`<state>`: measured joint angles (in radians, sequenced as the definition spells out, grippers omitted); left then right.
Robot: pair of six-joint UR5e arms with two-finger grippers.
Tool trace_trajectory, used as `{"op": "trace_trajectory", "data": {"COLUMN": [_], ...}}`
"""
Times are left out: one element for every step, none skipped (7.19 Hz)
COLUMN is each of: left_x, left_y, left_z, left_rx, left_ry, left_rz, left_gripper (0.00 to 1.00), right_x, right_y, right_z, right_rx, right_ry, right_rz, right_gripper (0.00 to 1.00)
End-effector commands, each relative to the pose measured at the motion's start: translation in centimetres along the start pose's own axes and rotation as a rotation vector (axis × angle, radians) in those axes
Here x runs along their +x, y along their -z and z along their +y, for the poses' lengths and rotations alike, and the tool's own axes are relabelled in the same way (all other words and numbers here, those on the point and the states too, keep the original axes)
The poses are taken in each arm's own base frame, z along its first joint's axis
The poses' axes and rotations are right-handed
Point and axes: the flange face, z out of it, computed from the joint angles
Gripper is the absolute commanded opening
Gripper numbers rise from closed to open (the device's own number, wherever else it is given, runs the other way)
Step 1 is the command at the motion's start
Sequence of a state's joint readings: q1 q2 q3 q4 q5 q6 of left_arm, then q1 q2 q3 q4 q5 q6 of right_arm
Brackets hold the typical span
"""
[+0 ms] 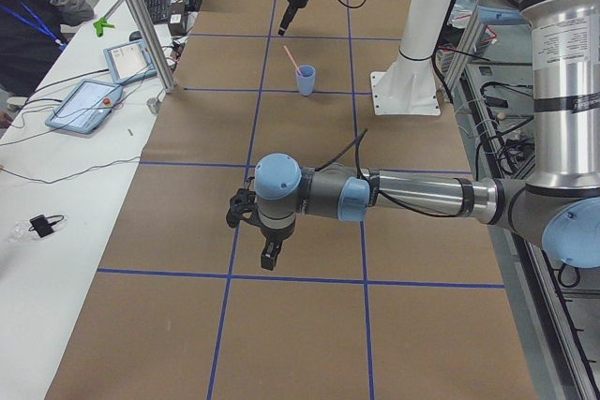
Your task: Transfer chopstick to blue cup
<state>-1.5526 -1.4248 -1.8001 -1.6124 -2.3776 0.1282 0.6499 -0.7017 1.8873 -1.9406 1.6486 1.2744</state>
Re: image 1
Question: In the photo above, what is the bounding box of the brown paper table cover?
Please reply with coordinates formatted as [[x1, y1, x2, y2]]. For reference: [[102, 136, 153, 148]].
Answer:
[[48, 0, 536, 399]]

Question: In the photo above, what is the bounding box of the small black adapter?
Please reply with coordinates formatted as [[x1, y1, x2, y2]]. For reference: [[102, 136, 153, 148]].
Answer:
[[29, 215, 65, 238]]

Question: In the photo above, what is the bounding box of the blue cup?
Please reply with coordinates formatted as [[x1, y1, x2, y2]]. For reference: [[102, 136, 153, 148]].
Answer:
[[296, 65, 316, 96]]

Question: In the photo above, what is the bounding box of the pink chopstick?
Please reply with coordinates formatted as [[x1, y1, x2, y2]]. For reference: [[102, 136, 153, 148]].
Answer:
[[283, 45, 303, 77]]

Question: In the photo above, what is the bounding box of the green clamp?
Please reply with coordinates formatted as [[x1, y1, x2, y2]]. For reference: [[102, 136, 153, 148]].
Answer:
[[93, 17, 115, 37]]

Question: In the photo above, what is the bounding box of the white camera post base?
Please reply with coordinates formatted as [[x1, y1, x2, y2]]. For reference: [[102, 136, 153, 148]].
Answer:
[[369, 0, 473, 118]]

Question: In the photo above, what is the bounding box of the black keyboard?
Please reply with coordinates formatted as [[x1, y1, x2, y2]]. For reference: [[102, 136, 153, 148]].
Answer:
[[143, 0, 171, 23]]

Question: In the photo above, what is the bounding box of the seated person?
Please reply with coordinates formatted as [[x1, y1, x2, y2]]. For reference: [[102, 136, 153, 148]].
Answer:
[[1, 0, 95, 96]]

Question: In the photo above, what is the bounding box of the aluminium frame post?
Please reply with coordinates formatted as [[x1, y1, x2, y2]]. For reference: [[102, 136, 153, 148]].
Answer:
[[125, 0, 175, 94]]

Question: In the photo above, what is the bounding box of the far teach pendant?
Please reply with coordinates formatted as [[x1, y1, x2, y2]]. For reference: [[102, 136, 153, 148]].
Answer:
[[103, 38, 157, 85]]

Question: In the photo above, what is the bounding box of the near teach pendant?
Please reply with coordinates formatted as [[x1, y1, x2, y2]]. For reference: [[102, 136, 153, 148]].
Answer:
[[45, 79, 123, 135]]

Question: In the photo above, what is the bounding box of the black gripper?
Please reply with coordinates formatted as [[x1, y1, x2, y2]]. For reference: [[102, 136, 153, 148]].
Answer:
[[261, 224, 295, 271], [277, 0, 308, 36]]

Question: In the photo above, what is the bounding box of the teach pendant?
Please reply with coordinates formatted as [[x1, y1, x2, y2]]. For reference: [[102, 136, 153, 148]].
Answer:
[[103, 38, 157, 85], [45, 79, 123, 135]]

